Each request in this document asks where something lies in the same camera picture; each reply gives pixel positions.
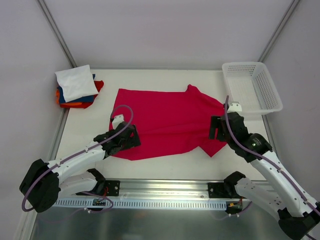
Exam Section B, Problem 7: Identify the orange red folded t shirt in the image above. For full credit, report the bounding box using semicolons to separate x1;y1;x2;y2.
55;80;104;109

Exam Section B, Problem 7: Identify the white plastic basket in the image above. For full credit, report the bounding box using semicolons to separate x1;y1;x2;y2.
222;61;283;115

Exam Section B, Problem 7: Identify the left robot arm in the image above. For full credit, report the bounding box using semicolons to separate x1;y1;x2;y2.
19;122;141;213

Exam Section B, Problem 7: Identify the aluminium mounting rail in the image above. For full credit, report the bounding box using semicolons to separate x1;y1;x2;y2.
57;176;276;202

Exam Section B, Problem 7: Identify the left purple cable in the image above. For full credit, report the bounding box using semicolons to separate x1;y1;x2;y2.
21;104;135;223

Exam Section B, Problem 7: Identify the blue folded t shirt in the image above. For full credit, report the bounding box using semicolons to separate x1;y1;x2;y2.
56;73;98;105

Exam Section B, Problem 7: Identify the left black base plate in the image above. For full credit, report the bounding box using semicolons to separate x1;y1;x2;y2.
100;179;121;197

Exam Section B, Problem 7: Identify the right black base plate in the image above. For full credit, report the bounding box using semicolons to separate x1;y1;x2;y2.
207;182;241;199

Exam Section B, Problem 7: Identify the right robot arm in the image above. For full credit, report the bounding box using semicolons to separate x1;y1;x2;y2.
209;112;320;240

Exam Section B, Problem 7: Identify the pink red t shirt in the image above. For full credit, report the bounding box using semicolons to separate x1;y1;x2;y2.
114;84;226;161

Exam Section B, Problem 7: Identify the white folded t shirt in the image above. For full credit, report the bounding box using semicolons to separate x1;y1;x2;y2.
55;64;99;103

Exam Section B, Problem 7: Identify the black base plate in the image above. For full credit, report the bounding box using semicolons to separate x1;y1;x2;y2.
100;179;121;197
207;182;241;199

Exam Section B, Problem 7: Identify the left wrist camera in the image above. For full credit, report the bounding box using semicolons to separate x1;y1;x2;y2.
111;114;124;130

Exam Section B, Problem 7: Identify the white slotted cable duct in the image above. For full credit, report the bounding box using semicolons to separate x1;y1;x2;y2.
53;197;227;211

